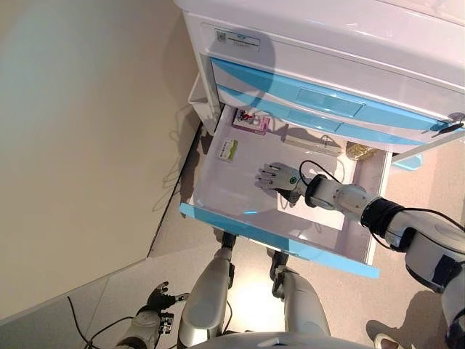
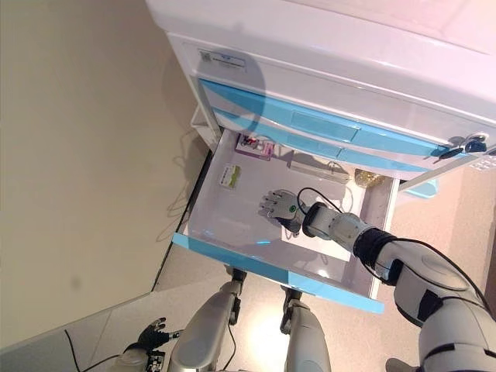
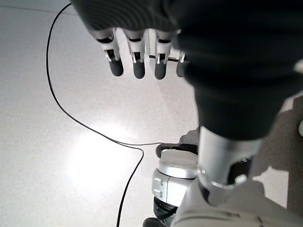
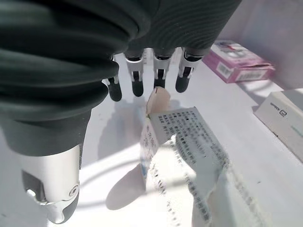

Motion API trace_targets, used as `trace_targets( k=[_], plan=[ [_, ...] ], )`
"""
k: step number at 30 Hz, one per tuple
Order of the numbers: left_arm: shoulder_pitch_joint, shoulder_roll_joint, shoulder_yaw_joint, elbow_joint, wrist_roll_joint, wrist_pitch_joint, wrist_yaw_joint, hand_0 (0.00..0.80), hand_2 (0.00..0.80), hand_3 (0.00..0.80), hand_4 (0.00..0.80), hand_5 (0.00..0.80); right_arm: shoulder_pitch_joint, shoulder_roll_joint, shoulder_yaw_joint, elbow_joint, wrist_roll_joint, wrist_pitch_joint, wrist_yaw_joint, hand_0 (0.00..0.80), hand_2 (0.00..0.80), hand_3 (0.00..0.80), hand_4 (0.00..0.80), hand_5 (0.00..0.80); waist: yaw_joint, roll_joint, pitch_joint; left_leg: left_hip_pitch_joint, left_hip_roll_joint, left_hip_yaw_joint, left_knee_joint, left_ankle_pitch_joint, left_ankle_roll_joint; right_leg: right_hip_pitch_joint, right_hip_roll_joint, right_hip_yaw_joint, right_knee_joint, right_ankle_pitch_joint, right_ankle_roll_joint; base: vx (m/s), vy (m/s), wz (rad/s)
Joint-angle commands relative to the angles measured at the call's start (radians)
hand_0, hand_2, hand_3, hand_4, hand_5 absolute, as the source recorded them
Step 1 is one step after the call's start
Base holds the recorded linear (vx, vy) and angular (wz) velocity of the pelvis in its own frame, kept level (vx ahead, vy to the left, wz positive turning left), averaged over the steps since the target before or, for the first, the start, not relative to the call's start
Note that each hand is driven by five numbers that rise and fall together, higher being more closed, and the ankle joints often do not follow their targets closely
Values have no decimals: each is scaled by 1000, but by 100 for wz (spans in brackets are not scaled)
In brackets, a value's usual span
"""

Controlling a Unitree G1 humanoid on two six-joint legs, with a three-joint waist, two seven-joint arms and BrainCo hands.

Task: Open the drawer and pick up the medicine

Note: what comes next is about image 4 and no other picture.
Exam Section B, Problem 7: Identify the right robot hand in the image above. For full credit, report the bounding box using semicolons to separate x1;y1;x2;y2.
0;0;240;225

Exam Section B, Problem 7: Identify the plain white medicine box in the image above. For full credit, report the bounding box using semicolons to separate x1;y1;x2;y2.
253;88;303;164

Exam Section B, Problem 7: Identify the pink medicine box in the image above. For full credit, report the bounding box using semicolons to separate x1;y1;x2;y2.
202;40;276;84

